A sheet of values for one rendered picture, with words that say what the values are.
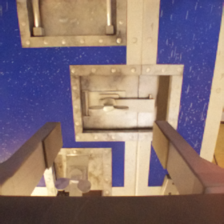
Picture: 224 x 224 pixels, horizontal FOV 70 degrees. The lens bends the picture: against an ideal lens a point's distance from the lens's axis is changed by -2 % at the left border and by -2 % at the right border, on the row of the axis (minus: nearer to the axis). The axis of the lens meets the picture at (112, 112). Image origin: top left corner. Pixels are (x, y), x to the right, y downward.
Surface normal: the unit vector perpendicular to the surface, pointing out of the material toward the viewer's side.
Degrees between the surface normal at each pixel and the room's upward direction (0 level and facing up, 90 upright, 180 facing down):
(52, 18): 90
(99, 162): 90
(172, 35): 90
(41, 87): 90
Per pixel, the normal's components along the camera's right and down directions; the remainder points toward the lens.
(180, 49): 0.00, 0.29
